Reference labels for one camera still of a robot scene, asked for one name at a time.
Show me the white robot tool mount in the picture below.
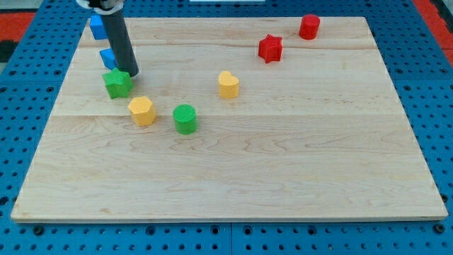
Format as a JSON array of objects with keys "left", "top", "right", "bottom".
[{"left": 76, "top": 0, "right": 124, "bottom": 15}]

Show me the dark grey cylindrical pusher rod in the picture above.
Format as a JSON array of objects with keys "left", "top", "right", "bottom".
[{"left": 101, "top": 8, "right": 139, "bottom": 77}]

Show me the green star block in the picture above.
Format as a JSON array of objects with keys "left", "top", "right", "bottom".
[{"left": 102, "top": 68, "right": 134, "bottom": 99}]

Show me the red star block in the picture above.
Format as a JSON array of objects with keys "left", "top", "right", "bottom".
[{"left": 258, "top": 34, "right": 283, "bottom": 63}]

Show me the blue block upper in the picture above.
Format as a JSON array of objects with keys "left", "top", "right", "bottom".
[{"left": 89, "top": 15, "right": 108, "bottom": 40}]

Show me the blue block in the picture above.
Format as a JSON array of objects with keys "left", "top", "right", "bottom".
[
  {"left": 89, "top": 15, "right": 108, "bottom": 40},
  {"left": 100, "top": 48, "right": 117, "bottom": 70}
]

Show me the blue block lower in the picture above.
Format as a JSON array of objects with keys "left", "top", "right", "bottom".
[{"left": 100, "top": 48, "right": 117, "bottom": 70}]

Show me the yellow hexagon block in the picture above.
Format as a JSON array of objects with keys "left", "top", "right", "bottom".
[{"left": 128, "top": 96, "right": 156, "bottom": 126}]

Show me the green cylinder block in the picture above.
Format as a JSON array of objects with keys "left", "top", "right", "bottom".
[{"left": 173, "top": 104, "right": 197, "bottom": 135}]

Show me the yellow heart block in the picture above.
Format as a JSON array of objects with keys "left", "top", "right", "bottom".
[{"left": 218, "top": 71, "right": 239, "bottom": 98}]

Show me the light wooden board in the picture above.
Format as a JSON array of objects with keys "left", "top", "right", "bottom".
[{"left": 11, "top": 17, "right": 448, "bottom": 223}]

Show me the red cylinder block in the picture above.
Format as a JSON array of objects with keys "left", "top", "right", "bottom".
[{"left": 299, "top": 14, "right": 321, "bottom": 40}]

